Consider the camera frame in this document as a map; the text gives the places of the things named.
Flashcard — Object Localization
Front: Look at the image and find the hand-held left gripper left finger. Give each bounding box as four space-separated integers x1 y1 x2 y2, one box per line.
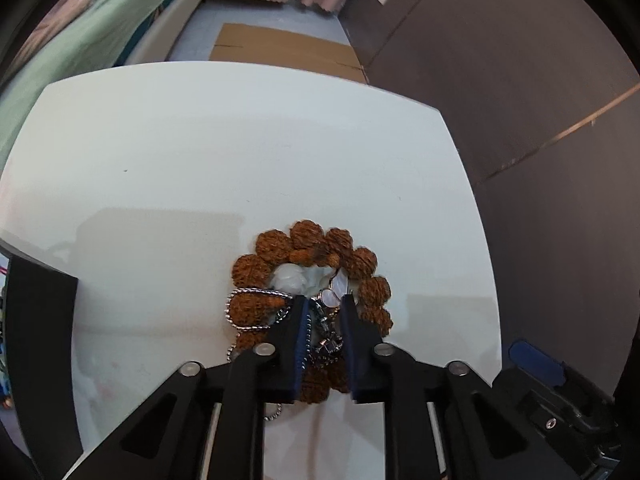
62 295 308 480

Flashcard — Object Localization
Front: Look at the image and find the brown bead bracelet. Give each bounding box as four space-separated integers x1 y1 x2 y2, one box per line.
232 220 393 403

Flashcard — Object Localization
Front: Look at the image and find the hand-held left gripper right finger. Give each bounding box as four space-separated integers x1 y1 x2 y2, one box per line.
340 295 593 480

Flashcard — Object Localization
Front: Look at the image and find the flat brown cardboard sheet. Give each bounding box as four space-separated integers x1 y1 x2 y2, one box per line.
209 22 368 83

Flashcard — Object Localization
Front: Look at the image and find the white shell charm bracelet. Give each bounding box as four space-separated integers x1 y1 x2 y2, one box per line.
312 270 358 356

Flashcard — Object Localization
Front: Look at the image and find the silver ball chain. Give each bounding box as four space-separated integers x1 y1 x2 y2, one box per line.
225 287 296 421

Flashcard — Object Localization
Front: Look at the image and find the translucent white jewelry piece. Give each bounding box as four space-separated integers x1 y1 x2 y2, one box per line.
270 265 333 296

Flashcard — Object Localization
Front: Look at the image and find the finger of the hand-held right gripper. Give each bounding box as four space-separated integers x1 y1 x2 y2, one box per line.
492 339 616 411

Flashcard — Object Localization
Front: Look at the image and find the black cardboard box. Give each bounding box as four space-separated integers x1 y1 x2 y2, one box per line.
2 255 83 476

